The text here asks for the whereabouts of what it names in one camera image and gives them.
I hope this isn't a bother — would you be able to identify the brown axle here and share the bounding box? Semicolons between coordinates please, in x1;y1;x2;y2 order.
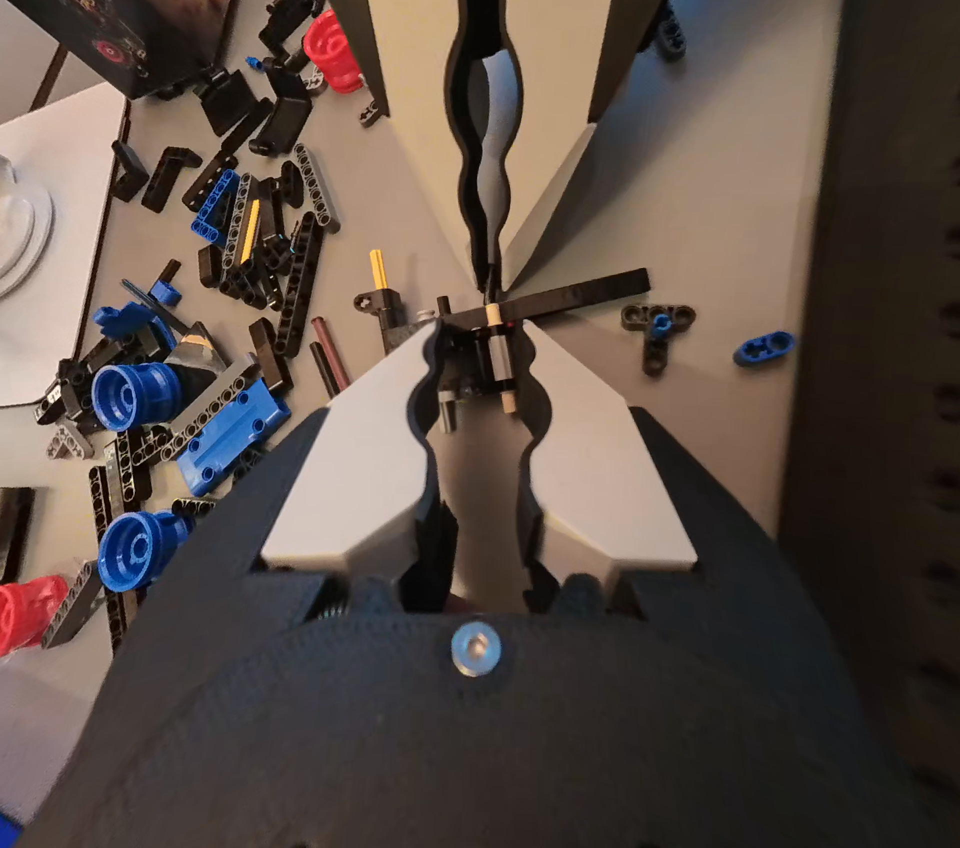
311;317;353;394

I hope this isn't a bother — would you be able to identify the small blue two-hole beam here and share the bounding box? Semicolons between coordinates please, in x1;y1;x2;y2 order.
733;332;797;368

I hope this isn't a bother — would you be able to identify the blue frame beam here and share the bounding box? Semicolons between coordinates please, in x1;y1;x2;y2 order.
191;169;242;242

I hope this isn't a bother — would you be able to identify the adjacent grey table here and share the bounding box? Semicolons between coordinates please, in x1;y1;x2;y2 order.
0;0;114;129

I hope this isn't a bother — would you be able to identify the short black axle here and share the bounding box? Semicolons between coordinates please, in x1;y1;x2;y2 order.
309;341;338;401

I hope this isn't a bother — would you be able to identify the blue wheel rim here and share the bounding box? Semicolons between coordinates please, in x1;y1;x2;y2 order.
91;362;184;434
97;510;193;595

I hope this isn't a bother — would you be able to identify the black perforated panel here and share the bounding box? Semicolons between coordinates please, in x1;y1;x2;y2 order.
780;0;960;848

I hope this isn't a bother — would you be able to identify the red wheel rim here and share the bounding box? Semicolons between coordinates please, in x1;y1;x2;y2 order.
302;9;366;95
0;574;71;659

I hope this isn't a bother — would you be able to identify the black T-shaped beam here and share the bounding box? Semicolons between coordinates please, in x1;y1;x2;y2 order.
621;304;697;377

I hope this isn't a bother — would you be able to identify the pile of black beams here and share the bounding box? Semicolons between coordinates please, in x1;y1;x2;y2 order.
37;139;328;655

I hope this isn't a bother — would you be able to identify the black beam assembly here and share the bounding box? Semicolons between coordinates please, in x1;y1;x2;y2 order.
354;250;652;434

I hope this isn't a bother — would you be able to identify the blue flat panel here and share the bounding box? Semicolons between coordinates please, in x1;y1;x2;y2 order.
177;380;293;497

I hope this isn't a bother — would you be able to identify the dark grey connector piece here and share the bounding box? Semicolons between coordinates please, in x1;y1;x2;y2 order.
0;485;37;584

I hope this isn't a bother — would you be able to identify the black bent beam cluster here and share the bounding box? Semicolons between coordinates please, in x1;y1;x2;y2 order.
258;0;328;74

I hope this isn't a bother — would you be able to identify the thin black axle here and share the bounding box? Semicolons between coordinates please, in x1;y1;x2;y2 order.
120;278;193;336

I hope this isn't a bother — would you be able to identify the long grey beam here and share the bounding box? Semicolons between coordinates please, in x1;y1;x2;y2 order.
292;143;343;236

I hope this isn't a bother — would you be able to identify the black frame subassembly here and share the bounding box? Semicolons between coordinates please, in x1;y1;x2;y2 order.
33;330;163;426

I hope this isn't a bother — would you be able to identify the light grey L-shaped liftarm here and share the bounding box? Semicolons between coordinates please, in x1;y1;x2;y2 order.
46;420;96;462

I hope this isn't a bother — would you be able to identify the dark grey beam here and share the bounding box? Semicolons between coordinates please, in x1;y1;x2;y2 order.
221;173;255;272

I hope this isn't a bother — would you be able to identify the black curved panel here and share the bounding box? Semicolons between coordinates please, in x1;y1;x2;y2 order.
247;94;313;158

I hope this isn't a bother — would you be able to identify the blue angled panel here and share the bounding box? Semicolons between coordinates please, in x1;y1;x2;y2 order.
93;304;178;351

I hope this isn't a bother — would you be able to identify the black flat panel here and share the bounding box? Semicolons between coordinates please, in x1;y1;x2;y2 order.
193;68;261;137

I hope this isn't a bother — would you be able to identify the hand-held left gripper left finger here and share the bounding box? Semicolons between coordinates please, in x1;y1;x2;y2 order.
261;321;445;585

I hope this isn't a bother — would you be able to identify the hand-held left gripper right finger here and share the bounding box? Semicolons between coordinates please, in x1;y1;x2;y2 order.
516;321;699;588

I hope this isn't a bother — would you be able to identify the white booklet stand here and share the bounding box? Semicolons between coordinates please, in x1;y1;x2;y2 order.
0;84;131;410

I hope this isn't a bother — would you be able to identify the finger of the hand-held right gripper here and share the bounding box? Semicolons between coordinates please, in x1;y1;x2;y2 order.
351;0;502;294
495;0;631;294

